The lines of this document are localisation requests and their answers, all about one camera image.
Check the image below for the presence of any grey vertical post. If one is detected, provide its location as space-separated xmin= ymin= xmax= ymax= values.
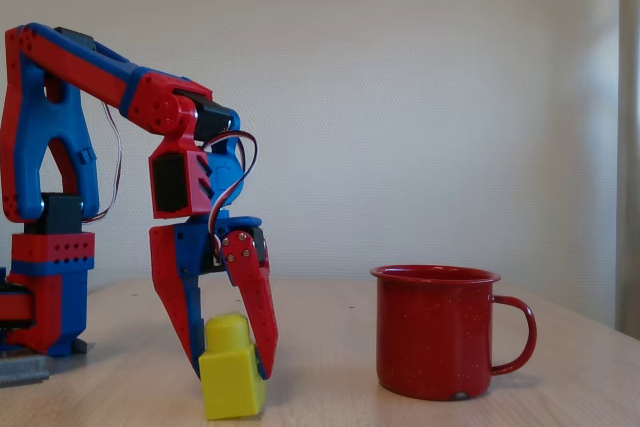
xmin=617 ymin=0 xmax=640 ymax=343

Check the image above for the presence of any yellow-green toy building block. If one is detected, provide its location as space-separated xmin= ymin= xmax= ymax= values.
xmin=198 ymin=312 xmax=267 ymax=421

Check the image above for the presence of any red enamel mug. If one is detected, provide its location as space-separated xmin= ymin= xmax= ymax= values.
xmin=369 ymin=265 xmax=539 ymax=402

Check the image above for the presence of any red white black servo cable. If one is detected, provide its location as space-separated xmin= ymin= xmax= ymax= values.
xmin=82 ymin=100 xmax=125 ymax=224
xmin=202 ymin=130 xmax=260 ymax=263

